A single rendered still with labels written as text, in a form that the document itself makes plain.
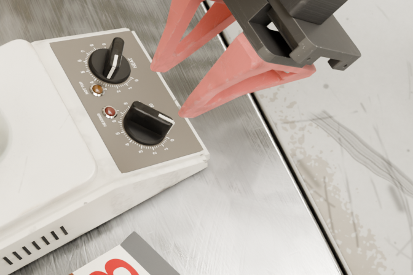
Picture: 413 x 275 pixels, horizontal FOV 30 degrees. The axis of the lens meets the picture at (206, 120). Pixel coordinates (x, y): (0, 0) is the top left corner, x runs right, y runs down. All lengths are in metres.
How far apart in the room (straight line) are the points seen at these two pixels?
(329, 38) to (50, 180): 0.20
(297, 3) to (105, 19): 0.29
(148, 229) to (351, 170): 0.16
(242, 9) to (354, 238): 0.23
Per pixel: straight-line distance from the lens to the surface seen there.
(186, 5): 0.43
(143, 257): 0.57
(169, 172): 0.54
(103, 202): 0.53
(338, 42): 0.42
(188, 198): 0.58
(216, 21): 0.47
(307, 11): 0.39
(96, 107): 0.55
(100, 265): 0.55
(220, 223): 0.57
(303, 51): 0.39
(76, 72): 0.56
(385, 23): 0.65
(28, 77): 0.54
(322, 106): 0.61
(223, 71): 0.41
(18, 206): 0.50
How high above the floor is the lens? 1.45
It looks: 66 degrees down
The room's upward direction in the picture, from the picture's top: 3 degrees counter-clockwise
